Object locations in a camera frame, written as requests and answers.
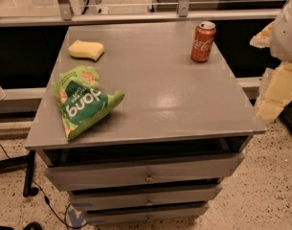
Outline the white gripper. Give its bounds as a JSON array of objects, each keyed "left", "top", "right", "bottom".
[{"left": 250, "top": 0, "right": 292, "bottom": 123}]

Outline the black table leg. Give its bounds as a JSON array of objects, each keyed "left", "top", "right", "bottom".
[{"left": 23, "top": 150, "right": 39, "bottom": 197}]

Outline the orange soda can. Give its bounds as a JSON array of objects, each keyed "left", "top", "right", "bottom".
[{"left": 191, "top": 21, "right": 216, "bottom": 62}]

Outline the green rice chip bag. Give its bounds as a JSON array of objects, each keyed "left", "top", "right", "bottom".
[{"left": 54, "top": 65, "right": 124, "bottom": 141}]

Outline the grey drawer cabinet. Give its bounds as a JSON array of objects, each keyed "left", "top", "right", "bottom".
[{"left": 26, "top": 22, "right": 262, "bottom": 225}]

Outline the black floor cable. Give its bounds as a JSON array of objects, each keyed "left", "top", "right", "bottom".
[{"left": 0, "top": 134, "right": 89, "bottom": 230}]

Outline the metal railing frame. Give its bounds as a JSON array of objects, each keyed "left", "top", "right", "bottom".
[{"left": 0, "top": 0, "right": 289, "bottom": 27}]

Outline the yellow sponge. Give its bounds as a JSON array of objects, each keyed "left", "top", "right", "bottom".
[{"left": 68, "top": 40, "right": 104, "bottom": 61}]

